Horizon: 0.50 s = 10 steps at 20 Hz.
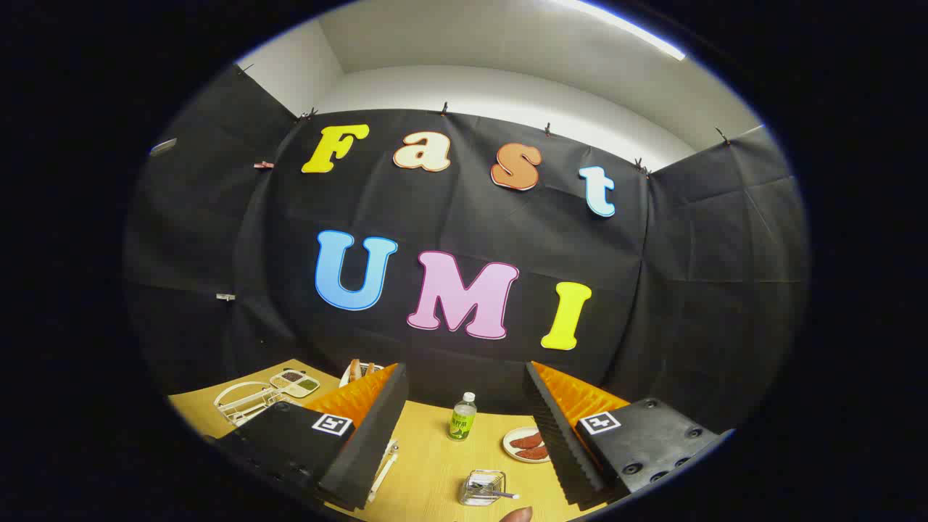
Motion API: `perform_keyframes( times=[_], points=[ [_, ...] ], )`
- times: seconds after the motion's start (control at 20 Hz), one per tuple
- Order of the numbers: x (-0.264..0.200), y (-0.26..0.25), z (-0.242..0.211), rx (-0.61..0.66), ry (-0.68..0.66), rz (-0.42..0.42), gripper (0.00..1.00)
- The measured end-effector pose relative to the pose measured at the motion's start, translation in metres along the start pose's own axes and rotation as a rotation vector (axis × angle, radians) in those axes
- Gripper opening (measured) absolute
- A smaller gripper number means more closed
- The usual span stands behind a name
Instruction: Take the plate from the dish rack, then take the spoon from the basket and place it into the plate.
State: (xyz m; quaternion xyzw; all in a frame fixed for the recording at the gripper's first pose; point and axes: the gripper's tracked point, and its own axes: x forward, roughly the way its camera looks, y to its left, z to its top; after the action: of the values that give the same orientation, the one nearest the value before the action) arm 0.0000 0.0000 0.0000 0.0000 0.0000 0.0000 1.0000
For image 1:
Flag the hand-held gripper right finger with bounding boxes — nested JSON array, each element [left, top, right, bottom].
[[522, 360, 735, 510]]

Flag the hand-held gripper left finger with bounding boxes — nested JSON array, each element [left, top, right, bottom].
[[207, 362, 410, 512]]

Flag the silver wire basket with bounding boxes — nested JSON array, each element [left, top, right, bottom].
[[459, 470, 507, 507]]

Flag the white wire dish rack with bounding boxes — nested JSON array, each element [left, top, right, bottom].
[[213, 381, 399, 503]]

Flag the cream plate with meat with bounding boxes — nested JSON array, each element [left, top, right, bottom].
[[502, 426, 552, 464]]

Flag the white toaster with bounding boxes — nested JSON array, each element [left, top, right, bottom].
[[339, 362, 385, 389]]

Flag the green label drink bottle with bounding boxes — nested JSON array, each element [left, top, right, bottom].
[[448, 392, 478, 442]]

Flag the small compartment tray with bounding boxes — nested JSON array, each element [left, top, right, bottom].
[[269, 369, 321, 399]]

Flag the black backdrop cloth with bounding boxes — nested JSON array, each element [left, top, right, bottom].
[[123, 64, 811, 434]]

